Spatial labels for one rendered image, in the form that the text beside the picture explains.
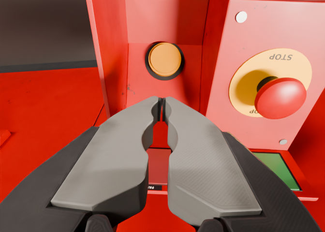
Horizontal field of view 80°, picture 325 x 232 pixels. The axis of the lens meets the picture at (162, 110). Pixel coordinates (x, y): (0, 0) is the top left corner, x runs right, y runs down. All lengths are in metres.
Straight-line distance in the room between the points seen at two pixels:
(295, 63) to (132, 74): 0.17
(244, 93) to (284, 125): 0.07
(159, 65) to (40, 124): 0.51
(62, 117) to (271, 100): 0.60
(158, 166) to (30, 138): 0.48
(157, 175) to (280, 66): 0.15
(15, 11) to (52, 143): 0.74
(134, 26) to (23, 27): 0.96
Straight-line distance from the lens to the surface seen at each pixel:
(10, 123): 0.76
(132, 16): 0.25
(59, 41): 1.12
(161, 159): 0.22
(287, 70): 0.21
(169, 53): 0.23
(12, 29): 1.21
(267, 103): 0.18
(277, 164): 0.25
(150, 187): 0.20
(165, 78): 0.24
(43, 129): 0.66
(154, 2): 0.24
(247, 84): 0.20
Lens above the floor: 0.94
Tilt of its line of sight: 54 degrees down
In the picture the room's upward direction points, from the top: 177 degrees counter-clockwise
